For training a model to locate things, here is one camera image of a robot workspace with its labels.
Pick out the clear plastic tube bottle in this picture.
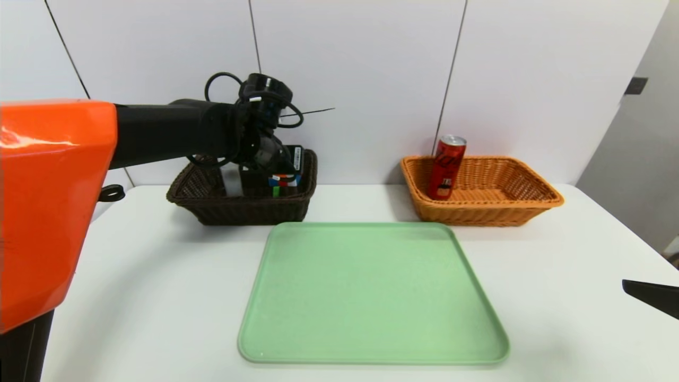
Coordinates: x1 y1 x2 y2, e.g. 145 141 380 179
222 168 245 198

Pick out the red soda can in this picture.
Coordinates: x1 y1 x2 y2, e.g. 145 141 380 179
428 135 468 201

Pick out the dark brown wicker basket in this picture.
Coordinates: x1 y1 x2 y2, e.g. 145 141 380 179
166 149 319 225

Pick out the orange wicker basket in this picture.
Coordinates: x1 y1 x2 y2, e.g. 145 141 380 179
401 155 565 228

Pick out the light green plastic tray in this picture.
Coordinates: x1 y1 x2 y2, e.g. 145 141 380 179
238 222 511 366

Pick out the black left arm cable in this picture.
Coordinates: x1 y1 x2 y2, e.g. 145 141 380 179
204 72 305 131

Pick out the black cable with connector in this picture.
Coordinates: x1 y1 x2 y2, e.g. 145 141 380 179
98 184 127 203

